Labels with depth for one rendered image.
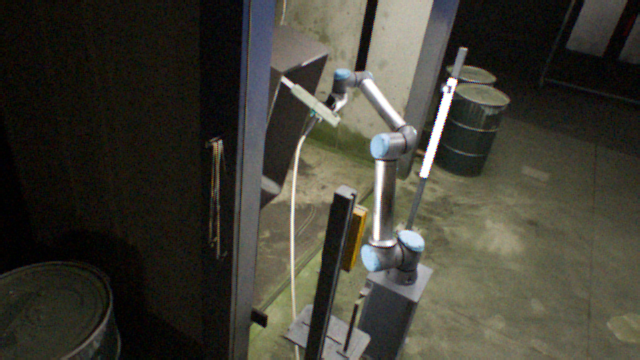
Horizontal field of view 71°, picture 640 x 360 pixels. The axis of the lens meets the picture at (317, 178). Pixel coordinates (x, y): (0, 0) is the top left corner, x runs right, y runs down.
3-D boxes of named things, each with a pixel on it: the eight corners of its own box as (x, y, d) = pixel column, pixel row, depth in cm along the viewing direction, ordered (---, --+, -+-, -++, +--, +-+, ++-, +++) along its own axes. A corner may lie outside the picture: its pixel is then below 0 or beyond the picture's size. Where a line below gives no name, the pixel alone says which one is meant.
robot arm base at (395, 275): (421, 271, 263) (425, 258, 258) (410, 291, 249) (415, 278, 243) (391, 257, 270) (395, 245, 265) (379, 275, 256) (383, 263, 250)
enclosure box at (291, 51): (192, 206, 304) (226, 41, 233) (243, 170, 351) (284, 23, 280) (233, 234, 296) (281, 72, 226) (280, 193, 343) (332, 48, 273)
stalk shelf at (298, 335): (284, 338, 196) (284, 335, 195) (310, 305, 213) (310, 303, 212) (347, 374, 185) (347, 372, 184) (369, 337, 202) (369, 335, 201)
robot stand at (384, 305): (408, 340, 300) (433, 270, 266) (391, 374, 276) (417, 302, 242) (366, 318, 311) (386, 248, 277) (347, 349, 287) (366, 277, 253)
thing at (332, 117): (323, 146, 251) (343, 116, 237) (319, 150, 247) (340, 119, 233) (257, 93, 255) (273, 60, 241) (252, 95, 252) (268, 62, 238)
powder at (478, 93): (455, 82, 496) (455, 81, 496) (505, 92, 488) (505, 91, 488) (455, 98, 452) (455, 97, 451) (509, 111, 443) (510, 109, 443)
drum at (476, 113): (432, 148, 544) (454, 78, 497) (481, 160, 535) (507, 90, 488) (430, 171, 495) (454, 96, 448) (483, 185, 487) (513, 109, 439)
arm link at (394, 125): (429, 140, 225) (369, 66, 266) (408, 142, 220) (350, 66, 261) (420, 157, 233) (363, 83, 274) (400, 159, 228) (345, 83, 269)
